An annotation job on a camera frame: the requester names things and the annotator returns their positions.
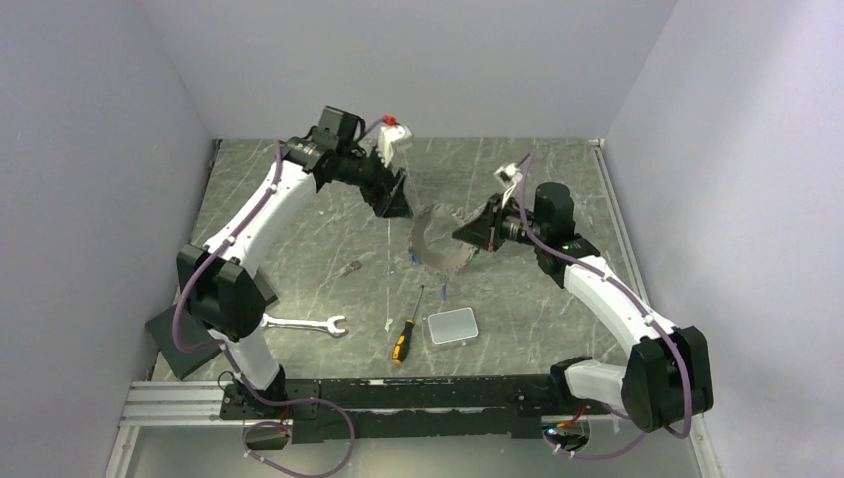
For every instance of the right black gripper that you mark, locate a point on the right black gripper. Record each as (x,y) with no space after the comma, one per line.
(485,231)

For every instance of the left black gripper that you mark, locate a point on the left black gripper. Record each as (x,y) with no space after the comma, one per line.
(394,203)

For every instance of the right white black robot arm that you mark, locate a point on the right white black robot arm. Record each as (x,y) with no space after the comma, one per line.
(667,376)

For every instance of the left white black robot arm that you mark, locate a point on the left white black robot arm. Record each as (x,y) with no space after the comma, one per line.
(219,302)

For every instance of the grey rectangular tin box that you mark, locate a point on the grey rectangular tin box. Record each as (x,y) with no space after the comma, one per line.
(452,326)

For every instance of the yellow black screwdriver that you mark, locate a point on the yellow black screwdriver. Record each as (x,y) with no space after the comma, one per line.
(403,343)

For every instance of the black square plate rear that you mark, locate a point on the black square plate rear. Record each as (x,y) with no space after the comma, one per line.
(268,293)

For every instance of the silver open-end wrench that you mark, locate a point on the silver open-end wrench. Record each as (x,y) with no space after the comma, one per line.
(330,326)

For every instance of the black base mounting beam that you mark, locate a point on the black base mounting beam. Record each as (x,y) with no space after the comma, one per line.
(517,406)

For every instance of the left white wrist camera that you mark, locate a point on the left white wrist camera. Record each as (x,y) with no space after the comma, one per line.
(393,137)

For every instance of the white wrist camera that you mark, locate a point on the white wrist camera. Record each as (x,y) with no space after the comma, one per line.
(393,137)
(508,176)

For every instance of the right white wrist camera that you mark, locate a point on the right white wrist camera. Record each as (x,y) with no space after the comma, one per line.
(508,176)

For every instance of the aluminium extrusion rail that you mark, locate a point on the aluminium extrusion rail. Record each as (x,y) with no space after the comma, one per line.
(174,404)

